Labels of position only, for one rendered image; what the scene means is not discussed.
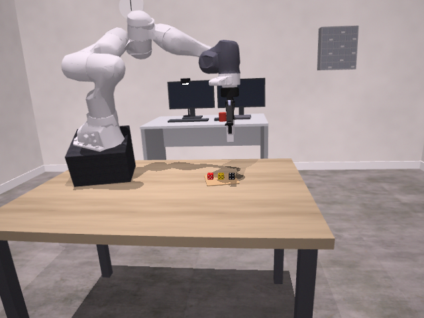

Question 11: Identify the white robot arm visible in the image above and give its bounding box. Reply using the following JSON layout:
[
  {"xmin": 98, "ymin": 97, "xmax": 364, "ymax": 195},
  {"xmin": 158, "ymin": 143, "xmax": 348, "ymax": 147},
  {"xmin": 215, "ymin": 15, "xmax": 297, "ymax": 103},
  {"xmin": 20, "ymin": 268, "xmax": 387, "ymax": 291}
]
[{"xmin": 62, "ymin": 11, "xmax": 240, "ymax": 152}]

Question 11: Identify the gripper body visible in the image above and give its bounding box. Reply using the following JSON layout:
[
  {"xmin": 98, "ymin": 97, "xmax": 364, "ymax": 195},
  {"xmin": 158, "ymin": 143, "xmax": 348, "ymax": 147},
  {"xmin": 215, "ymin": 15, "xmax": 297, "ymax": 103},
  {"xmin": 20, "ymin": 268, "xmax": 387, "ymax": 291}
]
[{"xmin": 221, "ymin": 87, "xmax": 239, "ymax": 100}]

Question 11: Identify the tan textured mat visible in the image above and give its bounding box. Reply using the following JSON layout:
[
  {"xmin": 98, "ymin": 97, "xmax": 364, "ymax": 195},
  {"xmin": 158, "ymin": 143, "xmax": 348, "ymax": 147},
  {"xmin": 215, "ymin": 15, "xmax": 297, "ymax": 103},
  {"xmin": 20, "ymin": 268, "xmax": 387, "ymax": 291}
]
[{"xmin": 204, "ymin": 174, "xmax": 240, "ymax": 186}]

